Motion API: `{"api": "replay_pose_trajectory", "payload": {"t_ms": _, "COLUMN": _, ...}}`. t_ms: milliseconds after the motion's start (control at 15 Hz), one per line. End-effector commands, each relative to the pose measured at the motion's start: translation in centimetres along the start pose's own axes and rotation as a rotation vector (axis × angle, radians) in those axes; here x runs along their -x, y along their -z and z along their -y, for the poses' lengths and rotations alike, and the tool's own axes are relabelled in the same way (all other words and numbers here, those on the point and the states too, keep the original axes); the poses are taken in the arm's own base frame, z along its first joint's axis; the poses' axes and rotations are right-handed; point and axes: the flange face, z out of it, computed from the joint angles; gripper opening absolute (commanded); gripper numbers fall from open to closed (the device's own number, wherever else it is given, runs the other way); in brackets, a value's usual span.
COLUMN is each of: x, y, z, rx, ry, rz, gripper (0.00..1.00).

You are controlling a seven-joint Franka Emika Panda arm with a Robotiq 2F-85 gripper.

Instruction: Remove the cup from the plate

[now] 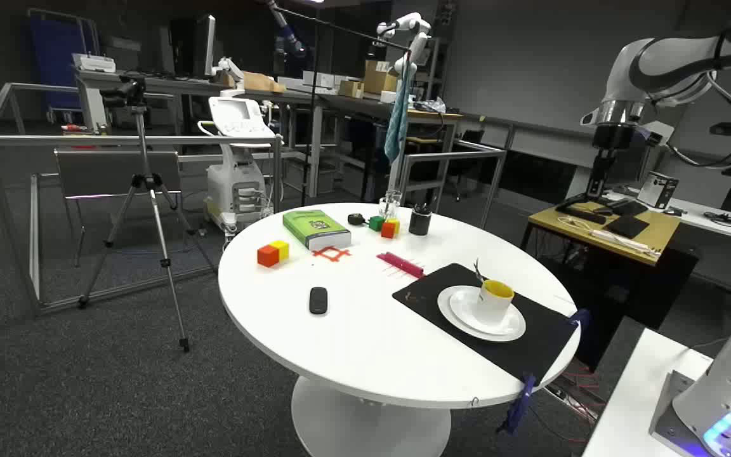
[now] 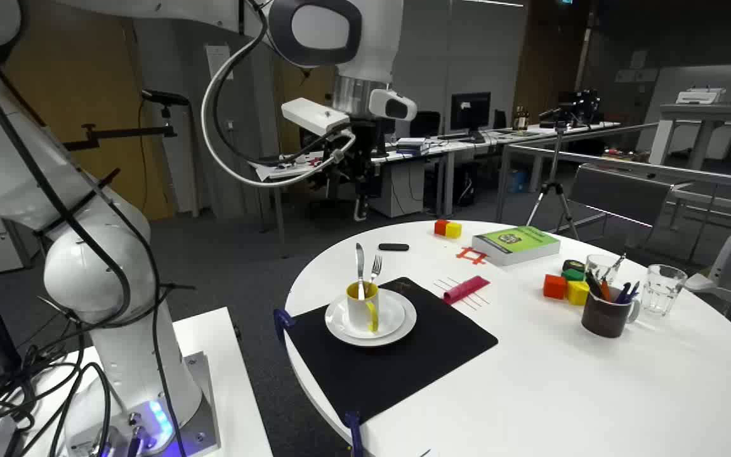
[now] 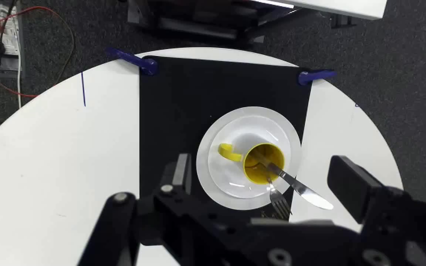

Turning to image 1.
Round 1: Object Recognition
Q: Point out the orange cube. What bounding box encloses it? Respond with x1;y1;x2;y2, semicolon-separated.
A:
380;218;401;239

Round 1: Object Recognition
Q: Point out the large white plate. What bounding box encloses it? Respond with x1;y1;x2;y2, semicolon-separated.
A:
436;284;525;343

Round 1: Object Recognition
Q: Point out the black small object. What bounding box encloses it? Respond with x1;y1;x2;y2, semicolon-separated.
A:
348;213;365;226

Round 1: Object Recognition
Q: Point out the metal frame table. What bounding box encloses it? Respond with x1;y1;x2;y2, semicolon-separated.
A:
0;81;283;316

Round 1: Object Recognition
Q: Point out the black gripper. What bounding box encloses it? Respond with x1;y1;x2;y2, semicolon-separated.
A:
588;124;637;199

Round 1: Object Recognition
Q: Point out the green book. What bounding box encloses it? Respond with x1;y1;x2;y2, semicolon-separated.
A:
282;211;349;252

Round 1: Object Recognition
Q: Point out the magenta comb block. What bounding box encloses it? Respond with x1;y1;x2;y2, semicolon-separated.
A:
379;252;423;280

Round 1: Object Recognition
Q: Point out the orange lattice piece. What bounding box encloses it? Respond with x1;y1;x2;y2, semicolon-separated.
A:
313;247;349;263

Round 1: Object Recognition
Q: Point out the blue table clamp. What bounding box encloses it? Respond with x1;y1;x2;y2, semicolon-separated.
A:
498;373;536;435
549;308;588;355

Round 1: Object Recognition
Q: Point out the green cube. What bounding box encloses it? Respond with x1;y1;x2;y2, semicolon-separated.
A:
367;217;386;231

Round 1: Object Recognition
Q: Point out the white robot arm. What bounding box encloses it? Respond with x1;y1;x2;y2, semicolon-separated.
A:
582;30;731;199

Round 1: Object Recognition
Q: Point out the teal hanging cloth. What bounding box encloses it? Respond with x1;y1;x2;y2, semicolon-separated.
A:
384;75;410;164

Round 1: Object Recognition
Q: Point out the white cup yellow inside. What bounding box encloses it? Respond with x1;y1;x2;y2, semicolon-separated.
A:
475;280;514;325

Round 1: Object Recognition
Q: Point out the white medical cart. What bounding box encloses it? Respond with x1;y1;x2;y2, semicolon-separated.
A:
197;96;273;231

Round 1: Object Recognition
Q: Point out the wooden side table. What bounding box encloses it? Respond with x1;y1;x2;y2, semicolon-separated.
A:
519;202;697;369

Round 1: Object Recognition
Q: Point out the black computer mouse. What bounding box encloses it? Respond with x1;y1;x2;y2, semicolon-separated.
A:
309;288;327;316

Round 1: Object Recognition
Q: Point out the red yellow cube pair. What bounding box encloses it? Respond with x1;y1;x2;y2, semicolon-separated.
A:
255;239;290;266

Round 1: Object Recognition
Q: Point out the dark pen holder cup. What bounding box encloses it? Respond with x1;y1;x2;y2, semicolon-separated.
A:
408;204;431;236

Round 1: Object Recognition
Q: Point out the camera tripod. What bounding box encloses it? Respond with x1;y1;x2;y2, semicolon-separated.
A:
75;76;207;355

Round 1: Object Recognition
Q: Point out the round white table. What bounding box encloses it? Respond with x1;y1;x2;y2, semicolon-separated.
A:
219;213;577;457

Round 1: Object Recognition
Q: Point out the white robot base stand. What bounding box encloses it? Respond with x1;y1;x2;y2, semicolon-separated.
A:
584;331;731;457

